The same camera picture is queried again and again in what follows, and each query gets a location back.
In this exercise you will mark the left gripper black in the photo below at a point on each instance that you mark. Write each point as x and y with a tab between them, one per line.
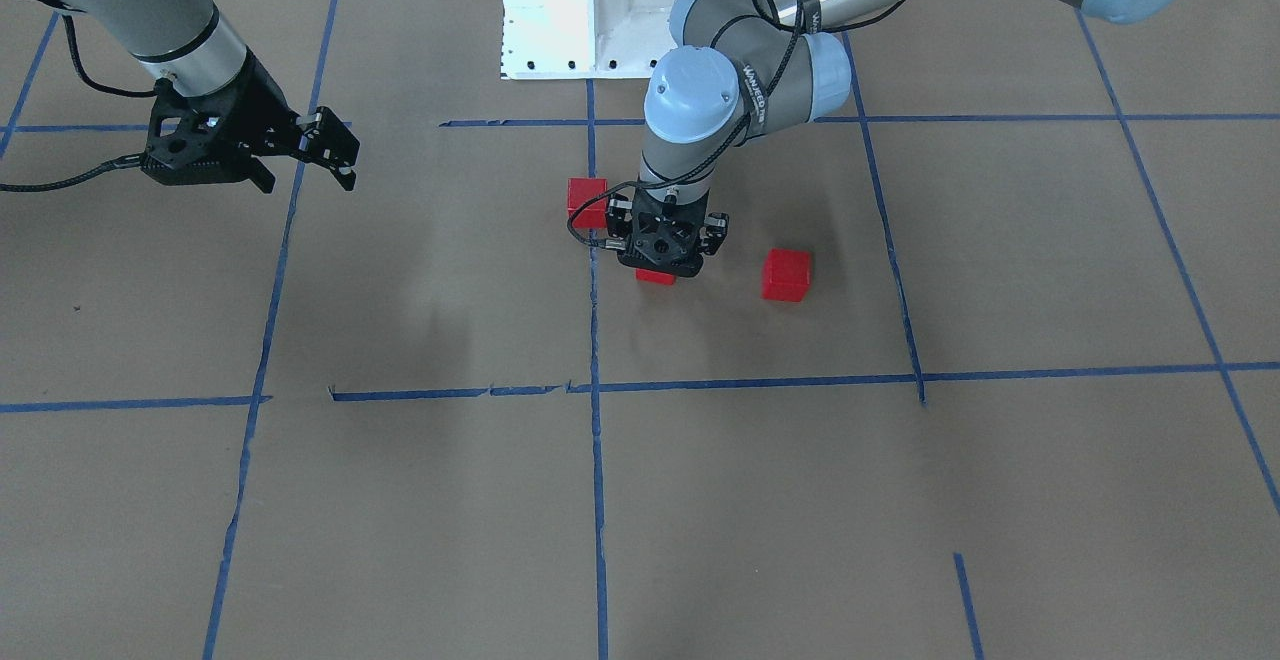
716	231

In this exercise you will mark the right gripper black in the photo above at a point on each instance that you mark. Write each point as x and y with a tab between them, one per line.
262	100

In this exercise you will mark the red block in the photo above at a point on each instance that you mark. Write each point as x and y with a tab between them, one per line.
786	275
655	277

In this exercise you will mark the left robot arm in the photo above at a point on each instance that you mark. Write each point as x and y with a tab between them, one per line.
741	70

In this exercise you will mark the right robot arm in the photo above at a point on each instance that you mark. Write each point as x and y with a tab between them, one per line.
190	42

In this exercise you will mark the white pedestal column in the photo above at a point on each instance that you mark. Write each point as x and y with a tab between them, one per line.
557	39

